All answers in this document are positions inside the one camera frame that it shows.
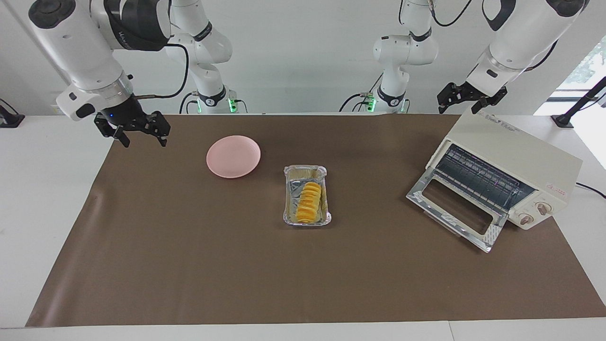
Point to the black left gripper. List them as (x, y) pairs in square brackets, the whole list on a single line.
[(476, 92)]

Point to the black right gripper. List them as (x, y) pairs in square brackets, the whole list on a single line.
[(123, 113)]

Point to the aluminium foil tray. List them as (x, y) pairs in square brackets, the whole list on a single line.
[(291, 189)]

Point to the yellow ridged bread loaf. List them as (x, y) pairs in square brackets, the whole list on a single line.
[(308, 203)]

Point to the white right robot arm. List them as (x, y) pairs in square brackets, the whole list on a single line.
[(71, 42)]

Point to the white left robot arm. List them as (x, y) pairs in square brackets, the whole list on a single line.
[(521, 38)]

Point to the white toaster oven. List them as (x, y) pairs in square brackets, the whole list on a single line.
[(521, 151)]

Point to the glass oven door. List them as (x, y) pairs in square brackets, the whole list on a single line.
[(454, 208)]

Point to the beige oven knob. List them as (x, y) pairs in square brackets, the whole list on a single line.
[(543, 208), (526, 219)]

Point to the pink round plate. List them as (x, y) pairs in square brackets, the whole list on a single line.
[(233, 156)]

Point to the black table clamp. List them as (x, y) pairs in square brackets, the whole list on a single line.
[(12, 121)]

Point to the bright window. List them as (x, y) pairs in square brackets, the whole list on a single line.
[(592, 61)]

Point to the brown table mat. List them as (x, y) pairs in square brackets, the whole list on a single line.
[(189, 260)]

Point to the black camera stand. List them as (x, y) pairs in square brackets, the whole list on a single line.
[(562, 121)]

